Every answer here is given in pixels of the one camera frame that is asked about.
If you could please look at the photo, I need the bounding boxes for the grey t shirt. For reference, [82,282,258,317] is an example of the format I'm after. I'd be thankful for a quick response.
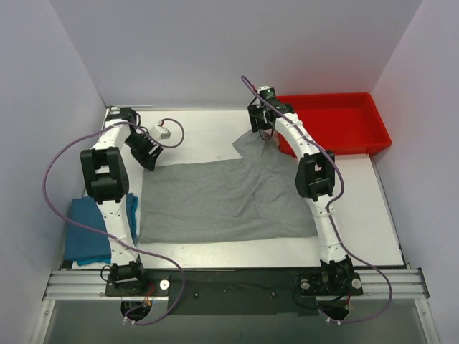
[139,133,317,244]

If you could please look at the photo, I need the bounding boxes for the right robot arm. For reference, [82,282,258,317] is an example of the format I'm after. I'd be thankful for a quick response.
[246,82,353,295]

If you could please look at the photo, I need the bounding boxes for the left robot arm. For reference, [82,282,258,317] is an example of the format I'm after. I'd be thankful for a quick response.
[80,107,163,295]

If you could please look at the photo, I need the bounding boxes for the red plastic bin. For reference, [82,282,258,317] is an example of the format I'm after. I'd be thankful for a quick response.
[279,92,392,156]

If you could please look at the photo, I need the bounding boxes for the folded blue t shirt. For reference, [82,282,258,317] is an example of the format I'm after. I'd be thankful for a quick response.
[64,193,138,266]

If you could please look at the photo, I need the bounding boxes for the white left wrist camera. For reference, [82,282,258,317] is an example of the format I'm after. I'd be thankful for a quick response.
[149,125,171,140]

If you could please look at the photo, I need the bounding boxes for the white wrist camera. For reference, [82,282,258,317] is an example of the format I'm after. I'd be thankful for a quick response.
[257,86,278,104]
[149,125,171,140]

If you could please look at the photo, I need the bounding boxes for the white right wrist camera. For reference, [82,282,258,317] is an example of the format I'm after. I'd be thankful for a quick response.
[257,86,278,104]

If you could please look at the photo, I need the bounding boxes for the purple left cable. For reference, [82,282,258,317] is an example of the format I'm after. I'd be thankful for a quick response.
[42,118,186,326]

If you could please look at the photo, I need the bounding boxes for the purple cable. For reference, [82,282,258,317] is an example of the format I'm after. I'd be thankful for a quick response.
[240,75,394,325]
[42,118,186,326]

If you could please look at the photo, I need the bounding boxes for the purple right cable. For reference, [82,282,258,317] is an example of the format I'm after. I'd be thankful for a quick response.
[240,75,394,325]

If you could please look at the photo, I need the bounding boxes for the aluminium front rail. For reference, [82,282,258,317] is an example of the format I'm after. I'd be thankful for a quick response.
[42,270,149,301]

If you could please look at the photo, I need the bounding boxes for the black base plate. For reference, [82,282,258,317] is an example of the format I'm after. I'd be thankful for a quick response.
[105,267,363,315]

